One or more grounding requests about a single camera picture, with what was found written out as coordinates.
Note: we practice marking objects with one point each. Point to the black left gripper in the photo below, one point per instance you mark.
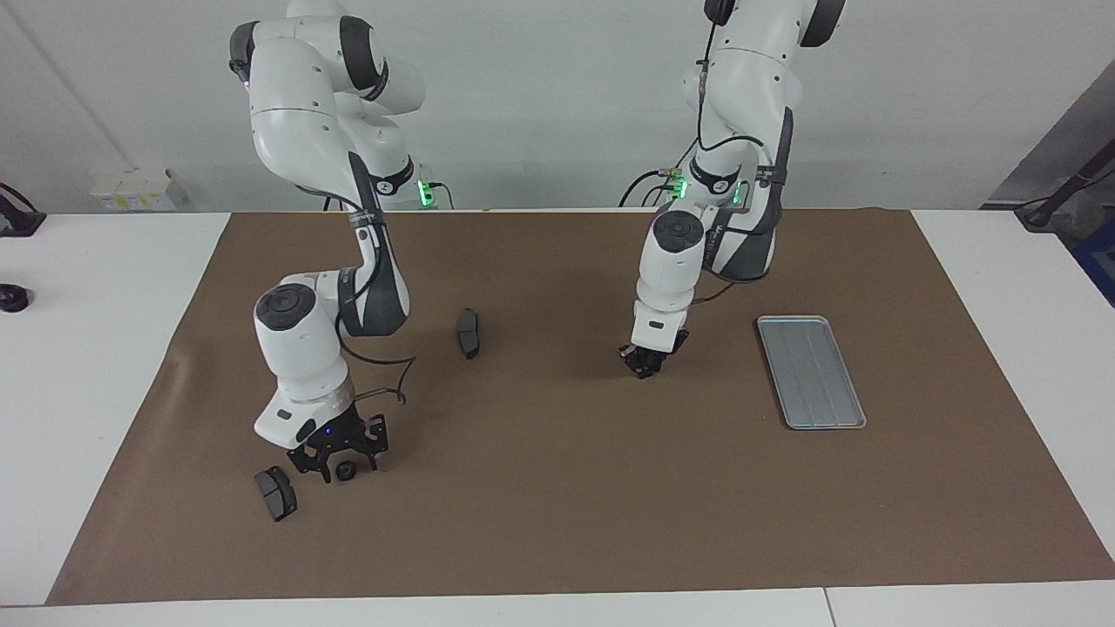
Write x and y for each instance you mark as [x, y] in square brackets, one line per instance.
[666, 355]

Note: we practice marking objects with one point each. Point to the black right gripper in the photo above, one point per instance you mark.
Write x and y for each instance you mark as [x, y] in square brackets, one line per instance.
[335, 435]

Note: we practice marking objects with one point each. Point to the black gear silver centre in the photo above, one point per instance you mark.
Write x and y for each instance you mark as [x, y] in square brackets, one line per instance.
[346, 470]

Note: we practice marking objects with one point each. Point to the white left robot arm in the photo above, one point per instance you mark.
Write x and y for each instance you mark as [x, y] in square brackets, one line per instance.
[671, 261]

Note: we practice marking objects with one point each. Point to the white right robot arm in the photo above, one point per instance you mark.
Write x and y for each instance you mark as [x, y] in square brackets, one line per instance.
[296, 348]

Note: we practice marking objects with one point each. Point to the silver ribbed metal tray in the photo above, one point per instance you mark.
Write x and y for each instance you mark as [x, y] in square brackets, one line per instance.
[806, 374]

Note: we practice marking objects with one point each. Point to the stacked grey brake pads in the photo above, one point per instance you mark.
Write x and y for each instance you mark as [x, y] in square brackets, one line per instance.
[277, 495]

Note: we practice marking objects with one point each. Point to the brown table mat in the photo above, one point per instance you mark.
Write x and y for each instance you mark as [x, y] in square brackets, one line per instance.
[566, 488]

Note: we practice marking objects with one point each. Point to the single grey brake pad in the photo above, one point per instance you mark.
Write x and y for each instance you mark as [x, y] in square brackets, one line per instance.
[469, 333]

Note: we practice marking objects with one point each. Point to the white box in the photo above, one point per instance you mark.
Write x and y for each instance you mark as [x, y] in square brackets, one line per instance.
[131, 190]

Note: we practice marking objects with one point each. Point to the black round knob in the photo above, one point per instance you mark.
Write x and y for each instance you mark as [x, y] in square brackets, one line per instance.
[12, 299]

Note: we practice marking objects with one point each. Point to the black stand pole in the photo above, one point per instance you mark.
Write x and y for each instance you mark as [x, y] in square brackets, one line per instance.
[1058, 196]

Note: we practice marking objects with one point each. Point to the blue crate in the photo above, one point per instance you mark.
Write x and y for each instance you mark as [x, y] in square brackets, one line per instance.
[1099, 266]

